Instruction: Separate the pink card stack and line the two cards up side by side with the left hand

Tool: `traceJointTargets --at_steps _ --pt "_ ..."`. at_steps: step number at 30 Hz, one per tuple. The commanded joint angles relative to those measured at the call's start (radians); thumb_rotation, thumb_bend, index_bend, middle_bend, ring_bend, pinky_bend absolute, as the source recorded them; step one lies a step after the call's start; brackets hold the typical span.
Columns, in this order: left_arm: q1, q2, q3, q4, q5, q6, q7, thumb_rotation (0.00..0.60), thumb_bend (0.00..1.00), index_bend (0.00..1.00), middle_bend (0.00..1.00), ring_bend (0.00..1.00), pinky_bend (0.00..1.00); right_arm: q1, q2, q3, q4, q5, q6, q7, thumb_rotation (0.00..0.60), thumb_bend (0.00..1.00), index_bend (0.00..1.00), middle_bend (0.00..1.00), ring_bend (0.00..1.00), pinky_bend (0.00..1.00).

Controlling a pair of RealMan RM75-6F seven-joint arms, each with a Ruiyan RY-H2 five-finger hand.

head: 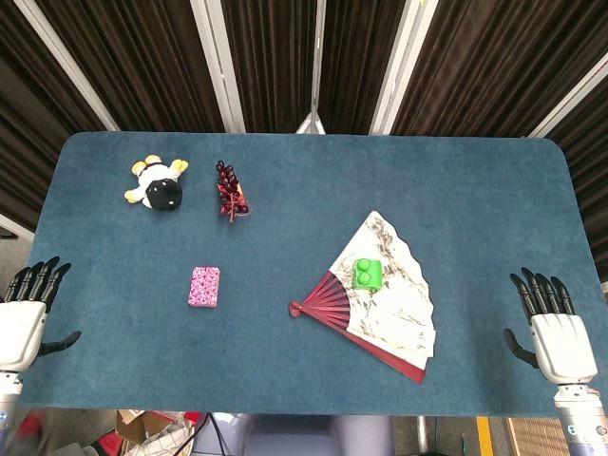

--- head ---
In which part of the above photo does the green toy building brick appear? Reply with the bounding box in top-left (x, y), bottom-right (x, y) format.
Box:
top-left (351, 257), bottom-right (384, 292)

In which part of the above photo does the pink patterned small box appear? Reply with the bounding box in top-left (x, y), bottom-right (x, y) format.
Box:
top-left (187, 266), bottom-right (221, 309)

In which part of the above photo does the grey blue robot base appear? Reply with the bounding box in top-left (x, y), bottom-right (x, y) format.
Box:
top-left (193, 412), bottom-right (396, 456)

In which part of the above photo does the black white plush toy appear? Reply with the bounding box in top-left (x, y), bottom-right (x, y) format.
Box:
top-left (123, 154), bottom-right (190, 212)

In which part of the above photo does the dark red grape bunch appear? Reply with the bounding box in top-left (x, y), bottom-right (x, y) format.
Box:
top-left (216, 160), bottom-right (252, 223)

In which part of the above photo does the blue felt table cloth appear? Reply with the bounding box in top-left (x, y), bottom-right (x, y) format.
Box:
top-left (16, 131), bottom-right (608, 419)

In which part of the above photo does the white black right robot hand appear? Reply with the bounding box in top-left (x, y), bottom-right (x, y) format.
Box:
top-left (503, 267), bottom-right (599, 385)

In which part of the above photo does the red ribbed paper folding fan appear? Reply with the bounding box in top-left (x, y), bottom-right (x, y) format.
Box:
top-left (288, 210), bottom-right (437, 385)

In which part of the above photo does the thin white frame post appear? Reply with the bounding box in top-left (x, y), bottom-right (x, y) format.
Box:
top-left (294, 0), bottom-right (330, 135)

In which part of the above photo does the cardboard box with paper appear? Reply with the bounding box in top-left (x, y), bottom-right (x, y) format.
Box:
top-left (115, 409), bottom-right (197, 456)

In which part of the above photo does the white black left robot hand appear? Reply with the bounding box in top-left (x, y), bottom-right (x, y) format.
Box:
top-left (0, 256), bottom-right (83, 374)

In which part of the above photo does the black cable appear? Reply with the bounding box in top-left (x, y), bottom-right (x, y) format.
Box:
top-left (202, 412), bottom-right (225, 456)

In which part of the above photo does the dark brown curtain panel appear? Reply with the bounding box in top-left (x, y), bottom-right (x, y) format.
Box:
top-left (0, 0), bottom-right (109, 234)
top-left (35, 0), bottom-right (227, 133)
top-left (316, 0), bottom-right (412, 136)
top-left (220, 0), bottom-right (318, 135)
top-left (389, 0), bottom-right (608, 140)
top-left (545, 80), bottom-right (608, 286)

